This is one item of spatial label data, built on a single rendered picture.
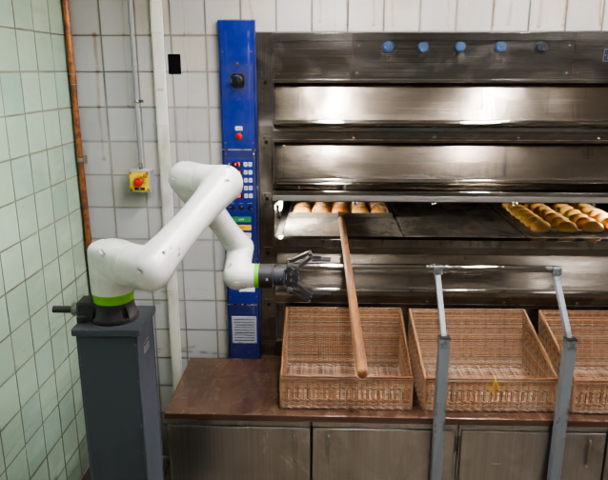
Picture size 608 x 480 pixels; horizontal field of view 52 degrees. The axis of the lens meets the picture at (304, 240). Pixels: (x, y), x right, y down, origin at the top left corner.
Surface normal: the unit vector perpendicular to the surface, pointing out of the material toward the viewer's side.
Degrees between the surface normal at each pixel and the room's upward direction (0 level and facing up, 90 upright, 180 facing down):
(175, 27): 90
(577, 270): 70
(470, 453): 90
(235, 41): 90
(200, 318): 90
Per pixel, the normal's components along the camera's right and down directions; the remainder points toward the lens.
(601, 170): -0.04, -0.09
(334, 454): -0.04, 0.26
